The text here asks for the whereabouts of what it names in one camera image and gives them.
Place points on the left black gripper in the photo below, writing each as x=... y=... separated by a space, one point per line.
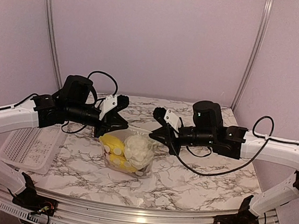
x=108 y=119

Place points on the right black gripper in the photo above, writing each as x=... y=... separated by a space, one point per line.
x=166 y=135

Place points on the yellow fake lemon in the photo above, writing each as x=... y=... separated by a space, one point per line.
x=112 y=145

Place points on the white fake cauliflower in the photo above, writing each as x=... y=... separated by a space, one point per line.
x=139 y=150

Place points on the clear zip top bag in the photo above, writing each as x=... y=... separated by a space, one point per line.
x=122 y=135

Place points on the yellow fake banana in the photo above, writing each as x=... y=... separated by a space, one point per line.
x=121 y=163

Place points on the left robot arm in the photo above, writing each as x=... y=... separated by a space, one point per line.
x=69 y=104

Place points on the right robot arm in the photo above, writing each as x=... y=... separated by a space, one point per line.
x=233 y=142

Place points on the white perforated plastic basket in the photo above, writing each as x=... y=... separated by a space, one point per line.
x=32 y=149

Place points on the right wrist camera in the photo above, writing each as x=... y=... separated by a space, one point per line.
x=164 y=116

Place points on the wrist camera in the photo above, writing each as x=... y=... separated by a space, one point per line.
x=164 y=116
x=113 y=103

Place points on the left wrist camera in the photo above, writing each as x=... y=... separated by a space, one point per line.
x=113 y=103

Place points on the aluminium front rail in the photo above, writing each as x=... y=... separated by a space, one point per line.
x=70 y=210

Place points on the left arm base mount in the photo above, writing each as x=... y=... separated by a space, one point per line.
x=36 y=203

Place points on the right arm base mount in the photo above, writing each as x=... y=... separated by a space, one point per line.
x=235 y=219

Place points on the left aluminium corner post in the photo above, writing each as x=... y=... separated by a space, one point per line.
x=52 y=42

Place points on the aluminium corner post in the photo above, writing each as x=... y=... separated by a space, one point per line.
x=260 y=35
x=52 y=42

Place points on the right aluminium corner post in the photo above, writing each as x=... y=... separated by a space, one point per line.
x=260 y=35

